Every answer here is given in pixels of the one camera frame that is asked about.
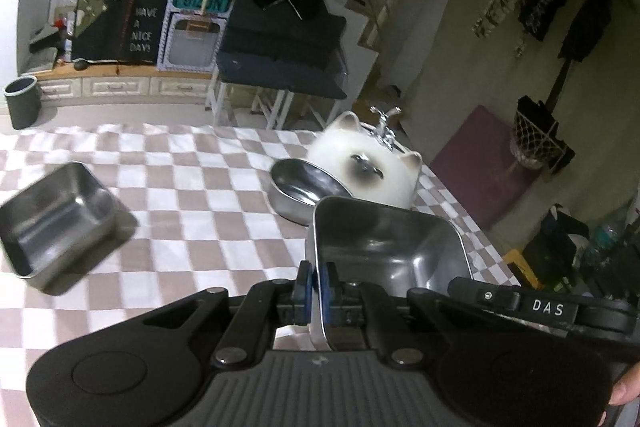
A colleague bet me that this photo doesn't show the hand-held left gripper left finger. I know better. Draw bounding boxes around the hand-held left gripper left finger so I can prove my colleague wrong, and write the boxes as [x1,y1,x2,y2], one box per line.
[144,260,317,369]

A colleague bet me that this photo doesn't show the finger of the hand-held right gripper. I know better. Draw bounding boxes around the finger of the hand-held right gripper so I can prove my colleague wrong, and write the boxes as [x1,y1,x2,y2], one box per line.
[447,276,581,326]

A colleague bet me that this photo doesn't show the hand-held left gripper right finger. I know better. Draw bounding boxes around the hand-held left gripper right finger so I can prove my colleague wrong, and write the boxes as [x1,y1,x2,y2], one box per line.
[318,260,453,368]

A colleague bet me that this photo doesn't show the rectangular steel tray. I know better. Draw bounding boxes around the rectangular steel tray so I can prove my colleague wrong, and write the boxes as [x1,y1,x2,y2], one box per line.
[304,195,471,353]
[0,161,121,294]

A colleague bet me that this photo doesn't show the round steel bowl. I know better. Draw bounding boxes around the round steel bowl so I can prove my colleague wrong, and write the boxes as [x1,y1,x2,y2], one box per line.
[267,158,353,225]

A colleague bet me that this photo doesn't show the person's right hand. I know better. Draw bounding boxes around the person's right hand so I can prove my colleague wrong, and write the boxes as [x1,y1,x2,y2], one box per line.
[609,364,640,408]

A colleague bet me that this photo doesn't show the yellow stool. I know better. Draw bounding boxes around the yellow stool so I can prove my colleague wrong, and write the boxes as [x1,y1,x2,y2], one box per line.
[502,247,543,290]

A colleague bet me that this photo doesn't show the dark bag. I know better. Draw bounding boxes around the dark bag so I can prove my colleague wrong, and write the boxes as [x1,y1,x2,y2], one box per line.
[525,204,591,293]

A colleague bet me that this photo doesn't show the checkered tablecloth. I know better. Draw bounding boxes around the checkered tablecloth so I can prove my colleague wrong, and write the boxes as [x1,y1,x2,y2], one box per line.
[0,122,521,408]

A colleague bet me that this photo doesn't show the purple floor mat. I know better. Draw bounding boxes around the purple floor mat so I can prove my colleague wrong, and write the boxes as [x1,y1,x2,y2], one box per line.
[430,104,543,232]

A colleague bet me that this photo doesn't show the cat-shaped ceramic dispenser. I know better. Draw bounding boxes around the cat-shaped ceramic dispenser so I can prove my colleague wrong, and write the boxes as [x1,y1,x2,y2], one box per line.
[305,106,422,210]

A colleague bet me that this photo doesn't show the basketball hoop with net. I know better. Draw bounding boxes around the basketball hoop with net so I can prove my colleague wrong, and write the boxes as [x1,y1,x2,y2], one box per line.
[510,96,576,172]

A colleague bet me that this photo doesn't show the cream drawer cabinet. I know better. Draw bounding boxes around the cream drawer cabinet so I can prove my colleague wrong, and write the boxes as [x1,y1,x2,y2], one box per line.
[35,64,216,102]

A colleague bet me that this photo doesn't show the white framed oven picture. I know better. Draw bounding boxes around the white framed oven picture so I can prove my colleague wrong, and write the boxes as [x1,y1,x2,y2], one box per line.
[156,9,226,72]

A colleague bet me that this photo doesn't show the hanging black jacket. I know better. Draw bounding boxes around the hanging black jacket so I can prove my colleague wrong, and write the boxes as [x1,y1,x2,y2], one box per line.
[560,0,613,62]

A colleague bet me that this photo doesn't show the black lettered sign board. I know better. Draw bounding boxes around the black lettered sign board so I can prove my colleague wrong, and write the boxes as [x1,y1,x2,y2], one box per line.
[72,0,168,65]

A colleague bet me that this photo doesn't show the teal plate sign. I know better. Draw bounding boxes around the teal plate sign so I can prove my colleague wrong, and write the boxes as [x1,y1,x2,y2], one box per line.
[170,0,235,15]

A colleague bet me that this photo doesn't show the dark round trash bin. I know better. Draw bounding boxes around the dark round trash bin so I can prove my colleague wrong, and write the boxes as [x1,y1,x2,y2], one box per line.
[4,76,42,130]

